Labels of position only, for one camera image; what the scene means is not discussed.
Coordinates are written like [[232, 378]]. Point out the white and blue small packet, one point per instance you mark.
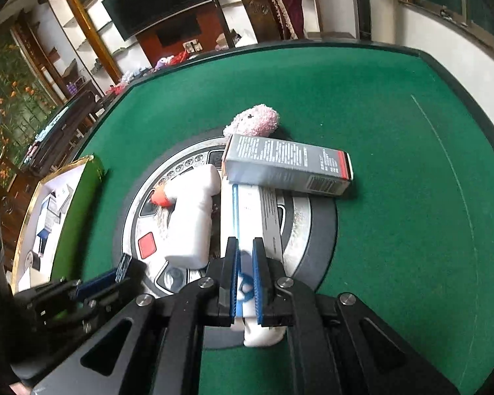
[[49, 214]]

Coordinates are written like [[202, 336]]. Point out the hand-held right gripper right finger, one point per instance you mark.
[[258, 288]]

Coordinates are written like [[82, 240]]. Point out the grey box with red stripe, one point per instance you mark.
[[280, 160]]

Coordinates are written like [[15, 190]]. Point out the black flat television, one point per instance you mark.
[[156, 0]]

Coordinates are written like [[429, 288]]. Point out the floral wall mural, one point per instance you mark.
[[8, 90]]

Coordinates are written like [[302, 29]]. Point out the wooden framed wall shelf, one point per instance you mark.
[[88, 28]]

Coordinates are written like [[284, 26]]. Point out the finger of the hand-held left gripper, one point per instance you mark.
[[96, 286], [124, 266]]

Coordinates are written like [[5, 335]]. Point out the black low cabinet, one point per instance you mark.
[[66, 127]]

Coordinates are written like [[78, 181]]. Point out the round table control panel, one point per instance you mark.
[[300, 222]]

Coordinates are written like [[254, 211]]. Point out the pink plush toy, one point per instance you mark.
[[257, 119]]

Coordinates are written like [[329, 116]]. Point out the wooden stand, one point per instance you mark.
[[263, 16]]

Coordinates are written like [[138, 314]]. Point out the long white blue-striped box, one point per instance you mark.
[[251, 214]]

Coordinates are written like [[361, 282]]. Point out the small brown cardboard box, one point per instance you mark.
[[230, 39]]

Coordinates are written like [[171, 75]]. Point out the wall socket panel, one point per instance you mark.
[[192, 46]]

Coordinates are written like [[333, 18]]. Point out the pile of colourful toys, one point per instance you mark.
[[166, 61]]

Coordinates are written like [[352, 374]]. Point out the wooden chair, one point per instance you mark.
[[0, 173]]

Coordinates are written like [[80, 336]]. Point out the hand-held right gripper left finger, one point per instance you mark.
[[234, 288]]

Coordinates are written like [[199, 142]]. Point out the maroon fringed cloth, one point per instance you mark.
[[292, 4]]

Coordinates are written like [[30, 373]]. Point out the gold-rimmed green cardboard box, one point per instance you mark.
[[74, 222]]

